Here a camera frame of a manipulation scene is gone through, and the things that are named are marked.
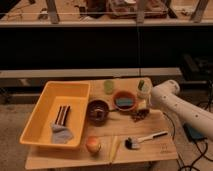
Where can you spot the yellow plastic tray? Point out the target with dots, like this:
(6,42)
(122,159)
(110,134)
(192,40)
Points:
(55,94)

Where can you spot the dark grape bunch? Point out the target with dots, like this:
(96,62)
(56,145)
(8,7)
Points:
(140,115)

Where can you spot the orange apple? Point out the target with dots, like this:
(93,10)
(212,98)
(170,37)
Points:
(93,144)

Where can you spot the green translucent cup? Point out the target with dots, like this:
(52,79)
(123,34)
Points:
(108,87)

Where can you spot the blue green sponge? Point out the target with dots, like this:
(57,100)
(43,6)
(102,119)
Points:
(124,102)

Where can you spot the dark chocolate bar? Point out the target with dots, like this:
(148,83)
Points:
(62,115)

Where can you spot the dark brown bowl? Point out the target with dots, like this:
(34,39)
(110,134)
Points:
(97,112)

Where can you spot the wooden folding table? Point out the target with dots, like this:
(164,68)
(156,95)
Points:
(117,124)

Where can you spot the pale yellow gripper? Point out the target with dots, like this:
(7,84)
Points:
(142,105)

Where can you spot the orange clay bowl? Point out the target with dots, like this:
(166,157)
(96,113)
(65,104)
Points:
(124,94)

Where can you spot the clear glass with green item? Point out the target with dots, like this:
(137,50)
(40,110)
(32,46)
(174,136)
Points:
(142,90)

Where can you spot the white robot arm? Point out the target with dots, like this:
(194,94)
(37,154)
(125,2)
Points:
(164,96)

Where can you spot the yellow banana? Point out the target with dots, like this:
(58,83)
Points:
(114,147)

